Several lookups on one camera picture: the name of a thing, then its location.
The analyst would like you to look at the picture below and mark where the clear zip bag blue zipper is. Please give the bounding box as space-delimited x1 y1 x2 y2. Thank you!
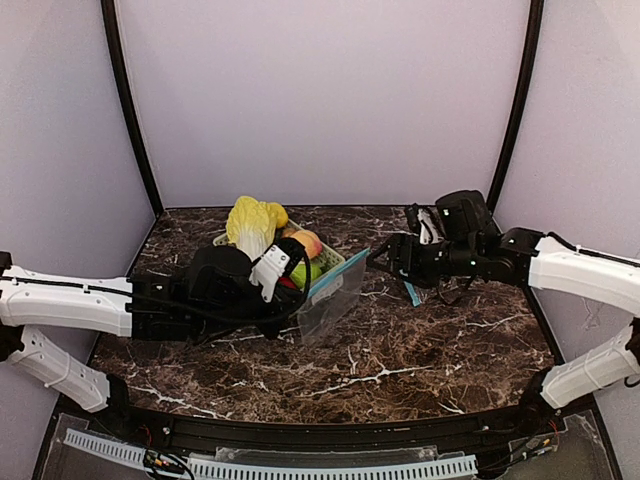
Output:
404 281 424 307

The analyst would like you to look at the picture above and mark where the orange pink peach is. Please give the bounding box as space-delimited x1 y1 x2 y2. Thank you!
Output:
282 228 323 260

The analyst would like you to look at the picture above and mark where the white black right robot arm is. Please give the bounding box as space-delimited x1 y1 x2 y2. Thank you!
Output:
367 190 639 411

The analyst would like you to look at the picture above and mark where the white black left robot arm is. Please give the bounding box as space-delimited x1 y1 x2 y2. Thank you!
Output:
1 240 311 413

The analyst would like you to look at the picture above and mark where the pale green plastic basket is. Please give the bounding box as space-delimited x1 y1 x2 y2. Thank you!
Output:
212 220 346 286

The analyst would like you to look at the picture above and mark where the yellow lemon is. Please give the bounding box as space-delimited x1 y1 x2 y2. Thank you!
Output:
268 202 289 229

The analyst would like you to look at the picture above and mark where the yellow napa cabbage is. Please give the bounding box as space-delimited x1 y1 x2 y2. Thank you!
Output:
226 196 278 261

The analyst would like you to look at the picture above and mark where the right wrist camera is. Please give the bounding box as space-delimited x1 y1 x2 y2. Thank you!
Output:
404 203 445 245

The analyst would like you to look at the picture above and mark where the black front rail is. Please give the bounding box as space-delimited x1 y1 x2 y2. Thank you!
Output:
90 405 551 453

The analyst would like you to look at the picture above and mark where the black frame post right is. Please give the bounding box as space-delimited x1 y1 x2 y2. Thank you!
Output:
487 0 545 213

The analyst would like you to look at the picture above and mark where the black frame post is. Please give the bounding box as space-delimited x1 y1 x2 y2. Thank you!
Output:
487 0 545 213
100 0 165 218

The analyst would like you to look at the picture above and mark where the black frame post left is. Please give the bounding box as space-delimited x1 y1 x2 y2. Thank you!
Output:
100 0 165 218

